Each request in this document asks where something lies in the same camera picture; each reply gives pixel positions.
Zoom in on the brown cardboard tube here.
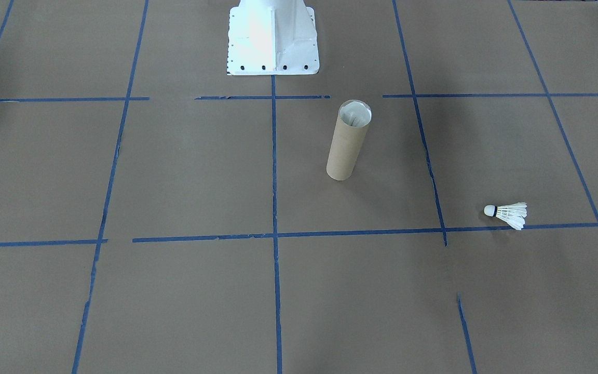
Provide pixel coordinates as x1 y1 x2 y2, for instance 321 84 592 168
326 100 373 181

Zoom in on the white square base plate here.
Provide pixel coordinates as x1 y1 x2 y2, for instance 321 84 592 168
227 0 321 76

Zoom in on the white feather shuttlecock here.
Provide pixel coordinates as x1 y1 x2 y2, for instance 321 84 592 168
342 102 371 127
483 202 528 231

